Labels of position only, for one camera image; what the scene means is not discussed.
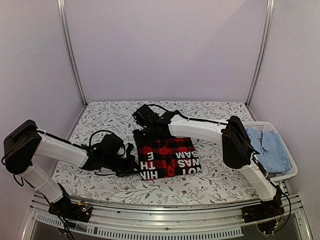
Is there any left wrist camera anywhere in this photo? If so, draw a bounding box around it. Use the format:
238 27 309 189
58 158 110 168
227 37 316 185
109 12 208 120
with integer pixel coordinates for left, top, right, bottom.
95 134 126 157

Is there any light blue collared shirt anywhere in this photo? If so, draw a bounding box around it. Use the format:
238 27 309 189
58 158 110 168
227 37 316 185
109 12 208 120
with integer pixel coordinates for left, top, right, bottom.
246 127 291 174

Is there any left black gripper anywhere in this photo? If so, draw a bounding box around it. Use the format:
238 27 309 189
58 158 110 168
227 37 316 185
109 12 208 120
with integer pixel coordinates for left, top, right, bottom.
103 155 143 179

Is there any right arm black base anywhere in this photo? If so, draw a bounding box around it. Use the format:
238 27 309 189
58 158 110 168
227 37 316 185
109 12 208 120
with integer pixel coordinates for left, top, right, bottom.
241 198 285 223

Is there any red black plaid shirt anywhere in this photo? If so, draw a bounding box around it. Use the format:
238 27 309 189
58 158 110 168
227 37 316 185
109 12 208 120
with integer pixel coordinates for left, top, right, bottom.
133 130 202 181

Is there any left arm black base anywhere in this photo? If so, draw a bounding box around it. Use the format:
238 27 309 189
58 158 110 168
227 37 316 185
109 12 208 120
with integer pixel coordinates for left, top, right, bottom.
48 190 93 223

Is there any aluminium frame post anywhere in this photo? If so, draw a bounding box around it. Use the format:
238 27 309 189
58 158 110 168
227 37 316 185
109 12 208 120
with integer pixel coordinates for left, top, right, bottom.
56 0 88 107
245 0 275 108

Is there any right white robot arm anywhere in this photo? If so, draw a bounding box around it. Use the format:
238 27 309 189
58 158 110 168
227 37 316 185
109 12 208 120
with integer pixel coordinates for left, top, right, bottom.
132 104 282 218

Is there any right aluminium frame post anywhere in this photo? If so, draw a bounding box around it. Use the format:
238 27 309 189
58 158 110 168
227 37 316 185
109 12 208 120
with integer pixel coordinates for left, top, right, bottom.
245 0 275 108

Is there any floral patterned table cloth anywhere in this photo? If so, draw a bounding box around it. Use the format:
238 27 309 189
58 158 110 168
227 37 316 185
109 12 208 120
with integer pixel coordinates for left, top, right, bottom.
51 101 260 206

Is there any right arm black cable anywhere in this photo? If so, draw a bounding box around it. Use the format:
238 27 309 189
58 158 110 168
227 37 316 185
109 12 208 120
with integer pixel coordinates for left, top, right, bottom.
277 184 294 231

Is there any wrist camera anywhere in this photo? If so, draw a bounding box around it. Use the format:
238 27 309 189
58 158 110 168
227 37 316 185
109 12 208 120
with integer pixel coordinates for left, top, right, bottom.
95 134 126 157
132 104 160 127

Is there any white plastic laundry basket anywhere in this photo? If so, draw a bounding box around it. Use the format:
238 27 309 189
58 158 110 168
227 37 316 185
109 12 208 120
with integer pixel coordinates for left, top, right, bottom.
243 121 298 182

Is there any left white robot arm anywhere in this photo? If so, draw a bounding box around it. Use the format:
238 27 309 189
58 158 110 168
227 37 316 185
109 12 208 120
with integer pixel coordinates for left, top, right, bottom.
1 119 138 217

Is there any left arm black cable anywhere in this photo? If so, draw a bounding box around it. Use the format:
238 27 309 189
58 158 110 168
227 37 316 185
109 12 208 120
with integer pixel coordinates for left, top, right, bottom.
88 129 111 151

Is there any left aluminium frame post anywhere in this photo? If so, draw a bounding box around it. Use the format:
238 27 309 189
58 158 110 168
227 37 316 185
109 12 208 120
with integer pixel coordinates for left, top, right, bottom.
56 0 88 107

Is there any aluminium front rail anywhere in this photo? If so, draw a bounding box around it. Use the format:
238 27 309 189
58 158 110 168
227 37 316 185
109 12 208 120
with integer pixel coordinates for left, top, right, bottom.
21 193 319 240

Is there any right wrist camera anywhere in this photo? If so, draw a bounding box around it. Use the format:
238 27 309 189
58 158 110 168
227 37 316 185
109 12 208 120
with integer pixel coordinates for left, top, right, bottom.
132 104 160 127

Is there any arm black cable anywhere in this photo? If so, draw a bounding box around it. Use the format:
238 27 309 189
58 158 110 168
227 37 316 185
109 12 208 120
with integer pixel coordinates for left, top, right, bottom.
88 129 111 151
277 184 294 231

